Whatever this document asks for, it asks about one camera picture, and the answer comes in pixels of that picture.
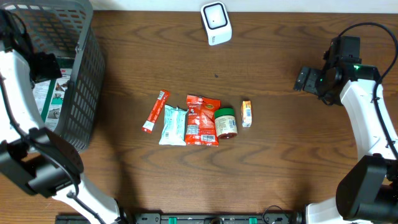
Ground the green lid jar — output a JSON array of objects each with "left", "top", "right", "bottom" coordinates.
[{"left": 214, "top": 108, "right": 238, "bottom": 139}]

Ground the green 3M gloves pack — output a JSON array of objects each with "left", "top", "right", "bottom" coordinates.
[{"left": 33, "top": 58, "right": 74, "bottom": 131}]

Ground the red Hacks candy bag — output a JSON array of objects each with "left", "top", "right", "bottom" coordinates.
[{"left": 185, "top": 95, "right": 221, "bottom": 146}]

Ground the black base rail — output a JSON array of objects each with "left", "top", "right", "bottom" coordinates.
[{"left": 55, "top": 212, "right": 304, "bottom": 224}]

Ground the light teal snack packet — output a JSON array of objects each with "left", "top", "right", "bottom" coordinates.
[{"left": 159, "top": 105, "right": 187, "bottom": 146}]

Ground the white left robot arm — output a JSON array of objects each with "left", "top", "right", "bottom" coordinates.
[{"left": 1, "top": 1, "right": 131, "bottom": 223}]

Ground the grey plastic mesh basket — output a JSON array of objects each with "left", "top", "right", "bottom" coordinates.
[{"left": 1, "top": 0, "right": 105, "bottom": 152}]

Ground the white barcode scanner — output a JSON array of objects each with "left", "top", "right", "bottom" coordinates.
[{"left": 200, "top": 1, "right": 233, "bottom": 46}]

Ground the red stick sachet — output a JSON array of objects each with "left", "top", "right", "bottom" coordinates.
[{"left": 142, "top": 90, "right": 170, "bottom": 133}]

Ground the small orange carton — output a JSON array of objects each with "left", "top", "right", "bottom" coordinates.
[{"left": 241, "top": 101, "right": 252, "bottom": 128}]

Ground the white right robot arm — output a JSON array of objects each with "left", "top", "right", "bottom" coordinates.
[{"left": 294, "top": 63, "right": 397, "bottom": 223}]

